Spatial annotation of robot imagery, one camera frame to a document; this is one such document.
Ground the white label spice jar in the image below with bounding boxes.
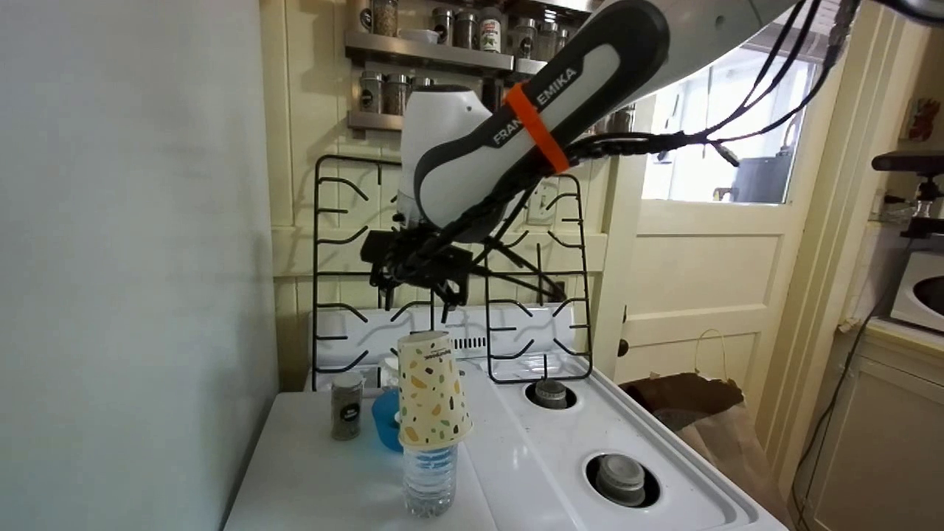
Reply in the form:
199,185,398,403
475,10,507,55

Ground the small grey can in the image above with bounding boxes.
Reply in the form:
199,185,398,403
328,369,365,442

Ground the blue plastic bowl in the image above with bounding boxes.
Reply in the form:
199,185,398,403
368,384,407,455

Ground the black wire stove grate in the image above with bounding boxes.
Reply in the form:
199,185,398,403
483,173,597,387
311,153,449,393

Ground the short wooden wall shelf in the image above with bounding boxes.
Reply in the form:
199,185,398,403
342,102,416,136

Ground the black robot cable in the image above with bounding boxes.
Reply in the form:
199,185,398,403
712,0,865,170
569,0,824,159

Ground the orange strap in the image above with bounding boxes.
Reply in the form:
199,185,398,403
503,82,573,178

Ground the browned stove burner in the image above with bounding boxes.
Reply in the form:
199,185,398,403
529,378,579,411

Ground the cream panel door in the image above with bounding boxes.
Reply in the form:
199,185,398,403
598,17,859,415

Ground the clear plastic water bottle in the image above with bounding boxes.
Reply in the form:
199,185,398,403
401,442,460,523

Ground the clean grey stove burner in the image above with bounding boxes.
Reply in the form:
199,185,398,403
591,455,652,499

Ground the black power cord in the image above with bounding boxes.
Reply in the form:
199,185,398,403
790,308,880,526

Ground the dark spice jar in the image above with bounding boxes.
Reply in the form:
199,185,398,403
358,72,385,111
382,72,410,116

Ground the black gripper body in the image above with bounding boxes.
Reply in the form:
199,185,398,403
364,226,477,288

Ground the long wooden wall shelf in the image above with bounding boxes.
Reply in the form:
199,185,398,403
342,26,593,79

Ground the cream kitchen cabinet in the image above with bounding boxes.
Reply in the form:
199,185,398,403
793,319,944,531

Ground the white gas stove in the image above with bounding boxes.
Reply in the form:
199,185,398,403
222,303,790,531

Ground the black coffee machine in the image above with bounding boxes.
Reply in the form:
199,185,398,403
871,145,944,243

